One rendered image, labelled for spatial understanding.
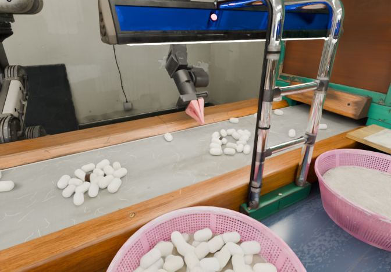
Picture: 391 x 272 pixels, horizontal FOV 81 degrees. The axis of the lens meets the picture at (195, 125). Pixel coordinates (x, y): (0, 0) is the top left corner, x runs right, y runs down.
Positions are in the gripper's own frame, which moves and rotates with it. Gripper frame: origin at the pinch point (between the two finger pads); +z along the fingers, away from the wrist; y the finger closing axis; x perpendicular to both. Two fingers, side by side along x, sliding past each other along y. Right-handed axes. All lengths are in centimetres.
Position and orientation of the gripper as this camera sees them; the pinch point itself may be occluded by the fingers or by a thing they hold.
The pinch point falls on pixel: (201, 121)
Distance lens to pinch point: 73.7
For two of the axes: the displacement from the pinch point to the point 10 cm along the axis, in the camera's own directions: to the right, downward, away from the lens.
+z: 3.8, 8.5, -3.6
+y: 8.7, -2.0, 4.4
